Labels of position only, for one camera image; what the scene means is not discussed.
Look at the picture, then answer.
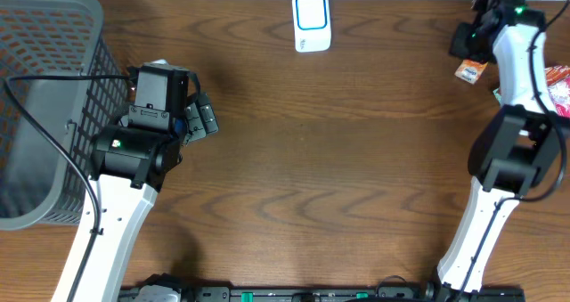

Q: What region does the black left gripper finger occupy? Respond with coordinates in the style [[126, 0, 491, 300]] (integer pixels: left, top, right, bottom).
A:
[[183, 103, 207, 145], [196, 93, 219, 135]]

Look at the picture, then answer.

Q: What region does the small orange snack box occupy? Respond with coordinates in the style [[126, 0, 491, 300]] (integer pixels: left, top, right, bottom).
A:
[[454, 60, 487, 85]]

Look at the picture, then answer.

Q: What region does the pink purple pad package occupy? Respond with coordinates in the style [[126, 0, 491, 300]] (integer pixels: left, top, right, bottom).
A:
[[549, 78, 570, 118]]

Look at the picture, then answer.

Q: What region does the orange chocolate bar wrapper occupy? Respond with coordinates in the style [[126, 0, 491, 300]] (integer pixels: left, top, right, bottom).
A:
[[545, 65, 570, 86]]

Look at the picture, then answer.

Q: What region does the teal snack packet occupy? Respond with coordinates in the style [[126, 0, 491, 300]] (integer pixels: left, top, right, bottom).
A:
[[493, 88, 501, 102]]

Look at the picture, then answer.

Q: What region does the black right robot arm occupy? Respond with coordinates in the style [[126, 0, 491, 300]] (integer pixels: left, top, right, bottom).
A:
[[432, 0, 569, 301]]

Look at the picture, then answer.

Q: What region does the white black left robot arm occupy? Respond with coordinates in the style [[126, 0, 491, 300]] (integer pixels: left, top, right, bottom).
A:
[[53, 61, 218, 301]]

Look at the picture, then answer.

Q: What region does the grey plastic basket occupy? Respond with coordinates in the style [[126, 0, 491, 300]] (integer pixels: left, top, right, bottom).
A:
[[1, 0, 127, 231]]

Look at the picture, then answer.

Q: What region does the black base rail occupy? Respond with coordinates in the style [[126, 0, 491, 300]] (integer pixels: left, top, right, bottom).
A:
[[118, 285, 526, 302]]

